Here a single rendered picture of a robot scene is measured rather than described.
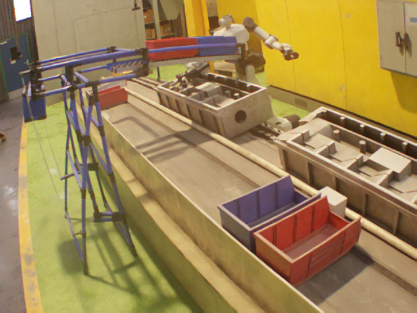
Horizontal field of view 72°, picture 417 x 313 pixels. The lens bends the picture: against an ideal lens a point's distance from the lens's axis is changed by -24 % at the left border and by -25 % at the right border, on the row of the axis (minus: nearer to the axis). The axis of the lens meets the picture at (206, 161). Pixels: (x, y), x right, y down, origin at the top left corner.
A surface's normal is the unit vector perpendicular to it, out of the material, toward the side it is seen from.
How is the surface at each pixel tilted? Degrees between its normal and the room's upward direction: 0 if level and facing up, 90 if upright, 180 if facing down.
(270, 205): 88
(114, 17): 90
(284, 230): 88
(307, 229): 88
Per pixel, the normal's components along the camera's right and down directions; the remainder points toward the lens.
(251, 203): 0.48, 0.29
